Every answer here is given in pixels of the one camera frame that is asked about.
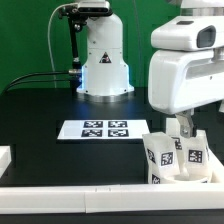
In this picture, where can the black camera stand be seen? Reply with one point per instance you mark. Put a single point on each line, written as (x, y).
(70, 12)

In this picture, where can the grey overhead camera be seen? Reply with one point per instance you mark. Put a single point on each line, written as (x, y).
(94, 8)

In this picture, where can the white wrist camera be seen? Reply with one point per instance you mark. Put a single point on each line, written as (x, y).
(190, 33)

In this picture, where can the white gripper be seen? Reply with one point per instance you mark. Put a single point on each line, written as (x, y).
(179, 81)

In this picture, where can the white left fence piece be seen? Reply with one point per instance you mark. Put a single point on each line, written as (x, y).
(5, 158)

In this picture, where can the white fence wall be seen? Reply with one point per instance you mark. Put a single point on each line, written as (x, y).
(113, 198)

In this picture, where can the white round stool seat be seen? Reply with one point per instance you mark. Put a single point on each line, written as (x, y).
(186, 179)

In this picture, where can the white marker base plate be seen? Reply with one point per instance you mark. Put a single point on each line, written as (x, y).
(102, 129)

